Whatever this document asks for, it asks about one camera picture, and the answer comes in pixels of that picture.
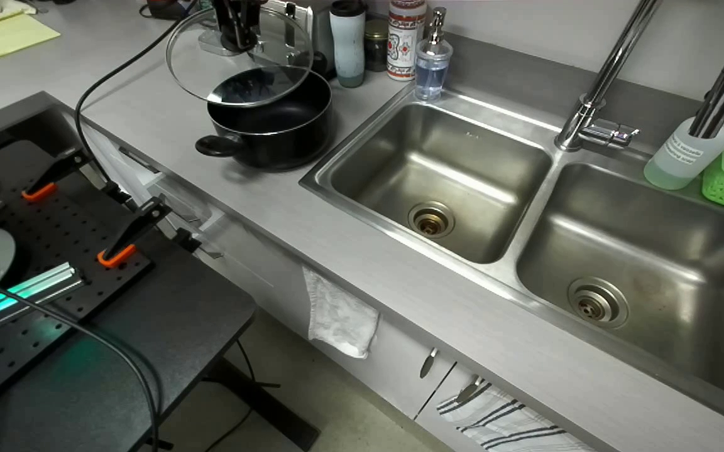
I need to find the dark glass jar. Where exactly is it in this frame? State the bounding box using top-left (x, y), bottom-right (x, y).
top-left (363, 18), bottom-right (386, 72)

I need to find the lower black orange clamp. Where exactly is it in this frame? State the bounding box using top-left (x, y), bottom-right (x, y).
top-left (96, 197), bottom-right (167, 268)

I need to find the black power cable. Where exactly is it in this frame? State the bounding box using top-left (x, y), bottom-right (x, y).
top-left (73, 0), bottom-right (205, 189)

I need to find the black perforated breadboard table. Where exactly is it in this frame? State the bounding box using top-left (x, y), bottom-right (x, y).
top-left (0, 91), bottom-right (258, 452)

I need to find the upper black orange clamp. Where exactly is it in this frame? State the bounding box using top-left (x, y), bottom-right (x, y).
top-left (20, 148), bottom-right (87, 202)

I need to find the black orange clamp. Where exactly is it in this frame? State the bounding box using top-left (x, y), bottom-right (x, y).
top-left (20, 148), bottom-right (87, 202)
top-left (96, 197), bottom-right (167, 268)

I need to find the red white patterned canister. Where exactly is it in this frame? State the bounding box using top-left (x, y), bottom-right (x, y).
top-left (386, 0), bottom-right (427, 81)

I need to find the black cable on breadboard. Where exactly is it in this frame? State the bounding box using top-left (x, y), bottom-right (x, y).
top-left (0, 279), bottom-right (167, 452)

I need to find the white hanging dish towel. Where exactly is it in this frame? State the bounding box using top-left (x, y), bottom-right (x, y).
top-left (302, 268), bottom-right (380, 358)

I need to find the clear soap dispenser bottle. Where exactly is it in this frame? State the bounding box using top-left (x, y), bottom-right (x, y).
top-left (414, 8), bottom-right (451, 99)

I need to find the grey cabinet with handles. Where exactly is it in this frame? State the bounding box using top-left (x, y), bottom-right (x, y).
top-left (84, 127), bottom-right (593, 452)

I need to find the glass pot lid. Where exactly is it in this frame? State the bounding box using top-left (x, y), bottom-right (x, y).
top-left (165, 10), bottom-right (310, 108)

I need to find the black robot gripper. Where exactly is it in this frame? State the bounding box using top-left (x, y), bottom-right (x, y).
top-left (210, 0), bottom-right (264, 49)

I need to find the translucent plastic squeeze bottle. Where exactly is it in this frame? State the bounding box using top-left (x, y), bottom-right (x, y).
top-left (642, 117), bottom-right (724, 190)

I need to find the yellow paper pad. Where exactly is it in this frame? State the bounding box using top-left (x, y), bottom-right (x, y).
top-left (0, 13), bottom-right (57, 58)

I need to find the stainless double sink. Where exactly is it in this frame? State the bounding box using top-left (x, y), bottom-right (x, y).
top-left (305, 96), bottom-right (724, 418)

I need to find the left chrome faucet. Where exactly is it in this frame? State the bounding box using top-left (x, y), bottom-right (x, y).
top-left (552, 0), bottom-right (661, 151)

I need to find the black cooking pot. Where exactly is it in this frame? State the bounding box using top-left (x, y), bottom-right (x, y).
top-left (194, 71), bottom-right (331, 170)

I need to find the white travel tumbler black lid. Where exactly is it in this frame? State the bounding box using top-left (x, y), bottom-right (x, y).
top-left (328, 0), bottom-right (367, 87)

